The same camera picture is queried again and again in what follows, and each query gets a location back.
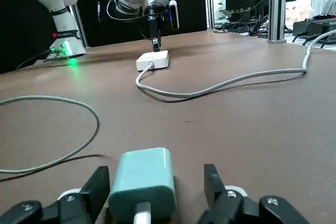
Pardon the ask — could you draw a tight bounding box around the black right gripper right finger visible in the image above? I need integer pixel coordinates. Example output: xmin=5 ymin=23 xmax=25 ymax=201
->
xmin=196 ymin=163 xmax=312 ymax=224

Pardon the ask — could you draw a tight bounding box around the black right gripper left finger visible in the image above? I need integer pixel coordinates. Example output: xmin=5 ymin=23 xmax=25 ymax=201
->
xmin=0 ymin=165 xmax=111 ymax=224

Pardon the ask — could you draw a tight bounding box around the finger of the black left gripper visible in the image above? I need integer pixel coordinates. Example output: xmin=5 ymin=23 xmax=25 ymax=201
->
xmin=151 ymin=34 xmax=162 ymax=53

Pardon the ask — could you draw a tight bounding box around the white power strip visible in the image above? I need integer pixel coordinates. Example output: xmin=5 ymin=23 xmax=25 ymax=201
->
xmin=135 ymin=50 xmax=171 ymax=72

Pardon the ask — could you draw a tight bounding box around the teal phone charger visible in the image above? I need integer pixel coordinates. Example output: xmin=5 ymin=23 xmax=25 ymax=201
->
xmin=108 ymin=147 xmax=177 ymax=222

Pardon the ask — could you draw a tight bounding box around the thin white charger cable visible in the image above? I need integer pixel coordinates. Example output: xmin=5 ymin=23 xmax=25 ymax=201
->
xmin=0 ymin=95 xmax=152 ymax=224

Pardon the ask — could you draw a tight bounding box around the black power brick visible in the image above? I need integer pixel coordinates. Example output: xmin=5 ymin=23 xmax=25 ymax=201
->
xmin=306 ymin=14 xmax=336 ymax=35
xmin=292 ymin=20 xmax=310 ymax=37

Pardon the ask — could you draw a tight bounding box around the green potted plant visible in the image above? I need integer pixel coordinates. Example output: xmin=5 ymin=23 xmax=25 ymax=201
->
xmin=217 ymin=0 xmax=233 ymax=22

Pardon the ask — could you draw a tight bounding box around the black curtain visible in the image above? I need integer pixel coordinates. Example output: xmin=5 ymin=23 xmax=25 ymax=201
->
xmin=0 ymin=0 xmax=208 ymax=74

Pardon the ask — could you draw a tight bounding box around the thick white power strip cable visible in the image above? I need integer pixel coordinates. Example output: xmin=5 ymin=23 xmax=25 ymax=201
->
xmin=135 ymin=28 xmax=336 ymax=103

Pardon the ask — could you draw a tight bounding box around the aluminium frame post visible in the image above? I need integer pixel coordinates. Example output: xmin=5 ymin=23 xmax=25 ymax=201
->
xmin=267 ymin=0 xmax=287 ymax=44
xmin=204 ymin=0 xmax=215 ymax=30

